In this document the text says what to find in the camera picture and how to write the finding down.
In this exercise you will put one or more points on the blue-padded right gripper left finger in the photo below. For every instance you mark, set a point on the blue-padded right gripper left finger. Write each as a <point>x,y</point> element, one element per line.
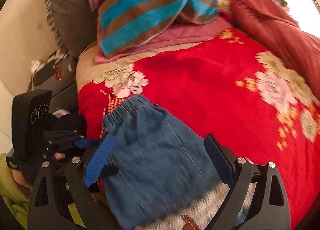
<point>61,198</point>

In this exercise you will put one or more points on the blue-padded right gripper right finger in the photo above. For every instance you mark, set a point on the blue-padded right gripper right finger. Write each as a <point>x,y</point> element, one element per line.
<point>269,208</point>

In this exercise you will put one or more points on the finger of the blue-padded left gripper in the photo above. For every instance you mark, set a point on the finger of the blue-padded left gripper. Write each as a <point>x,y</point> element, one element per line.
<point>86,143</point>

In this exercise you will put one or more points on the blue denim pants lace hem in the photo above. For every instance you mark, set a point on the blue denim pants lace hem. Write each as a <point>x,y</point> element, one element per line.
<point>163,169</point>

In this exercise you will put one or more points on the left hand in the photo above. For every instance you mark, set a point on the left hand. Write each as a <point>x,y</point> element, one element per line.
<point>40,169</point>

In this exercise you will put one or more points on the right hand painted nails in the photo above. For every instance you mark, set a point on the right hand painted nails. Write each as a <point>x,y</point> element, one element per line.
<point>189,223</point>

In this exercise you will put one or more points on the dark bedside table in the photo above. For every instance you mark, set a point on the dark bedside table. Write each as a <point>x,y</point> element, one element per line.
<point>60,80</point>

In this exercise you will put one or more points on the green fleece sleeve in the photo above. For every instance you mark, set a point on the green fleece sleeve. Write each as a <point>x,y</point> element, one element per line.
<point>15,196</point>

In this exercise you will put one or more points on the red floral blanket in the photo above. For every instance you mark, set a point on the red floral blanket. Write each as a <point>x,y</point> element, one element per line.
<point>230,86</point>

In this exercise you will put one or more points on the striped blue brown towel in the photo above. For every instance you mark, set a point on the striped blue brown towel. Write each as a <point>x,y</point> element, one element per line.
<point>127,24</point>

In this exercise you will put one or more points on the pink quilted pillow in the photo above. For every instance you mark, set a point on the pink quilted pillow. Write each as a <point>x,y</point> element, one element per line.
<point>176,34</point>

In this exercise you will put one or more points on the rolled dusty red duvet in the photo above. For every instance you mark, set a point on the rolled dusty red duvet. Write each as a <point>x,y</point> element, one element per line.
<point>269,24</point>

